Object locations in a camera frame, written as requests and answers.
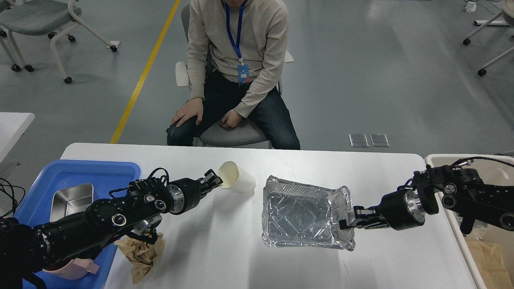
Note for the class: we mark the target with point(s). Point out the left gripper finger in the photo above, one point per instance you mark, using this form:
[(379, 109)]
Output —
[(209, 182)]

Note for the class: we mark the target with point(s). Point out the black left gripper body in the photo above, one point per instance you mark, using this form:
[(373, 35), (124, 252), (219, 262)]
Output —
[(186, 195)]

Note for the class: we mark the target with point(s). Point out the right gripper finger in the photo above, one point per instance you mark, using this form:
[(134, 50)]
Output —
[(360, 217)]

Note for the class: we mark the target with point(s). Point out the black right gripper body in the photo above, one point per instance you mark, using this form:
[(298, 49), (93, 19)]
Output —
[(402, 209)]

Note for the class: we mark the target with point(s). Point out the white paper cup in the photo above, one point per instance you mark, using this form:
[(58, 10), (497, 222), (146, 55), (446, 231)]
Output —
[(235, 178)]

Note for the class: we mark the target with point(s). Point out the aluminium foil tray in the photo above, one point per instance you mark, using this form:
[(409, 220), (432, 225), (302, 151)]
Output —
[(298, 214)]

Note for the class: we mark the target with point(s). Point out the brown paper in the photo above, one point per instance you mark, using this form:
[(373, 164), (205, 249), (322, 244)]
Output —
[(142, 255)]

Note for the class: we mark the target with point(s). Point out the stainless steel rectangular container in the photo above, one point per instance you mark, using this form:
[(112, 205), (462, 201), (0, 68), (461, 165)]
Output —
[(71, 200)]

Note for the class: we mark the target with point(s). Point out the pink mug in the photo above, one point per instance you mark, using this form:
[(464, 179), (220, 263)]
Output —
[(74, 269)]

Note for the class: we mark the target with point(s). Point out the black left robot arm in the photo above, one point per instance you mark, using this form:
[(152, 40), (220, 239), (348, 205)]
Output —
[(27, 250)]

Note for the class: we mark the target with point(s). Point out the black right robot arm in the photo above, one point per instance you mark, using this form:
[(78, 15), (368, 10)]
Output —
[(464, 192)]

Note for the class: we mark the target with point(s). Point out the grey office chair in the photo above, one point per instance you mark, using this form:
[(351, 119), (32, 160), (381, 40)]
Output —
[(237, 136)]

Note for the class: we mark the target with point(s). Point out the metal floor socket plate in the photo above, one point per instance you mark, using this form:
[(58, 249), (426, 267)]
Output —
[(358, 140)]

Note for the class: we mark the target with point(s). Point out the clear plastic bag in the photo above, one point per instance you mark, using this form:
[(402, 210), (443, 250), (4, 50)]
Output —
[(479, 230)]

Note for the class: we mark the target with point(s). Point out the blue plastic tray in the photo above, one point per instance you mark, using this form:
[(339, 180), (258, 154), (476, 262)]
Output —
[(35, 208)]

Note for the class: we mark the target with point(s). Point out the beige plastic bin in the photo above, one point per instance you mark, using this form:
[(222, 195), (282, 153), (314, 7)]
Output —
[(495, 174)]

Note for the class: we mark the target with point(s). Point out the seated person beige sweater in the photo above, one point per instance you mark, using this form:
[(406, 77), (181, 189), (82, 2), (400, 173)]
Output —
[(241, 60)]

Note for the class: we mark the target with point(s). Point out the white side table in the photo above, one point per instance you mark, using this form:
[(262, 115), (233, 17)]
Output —
[(12, 127)]

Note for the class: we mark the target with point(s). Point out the grey chair far left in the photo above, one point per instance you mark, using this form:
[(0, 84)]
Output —
[(44, 17)]

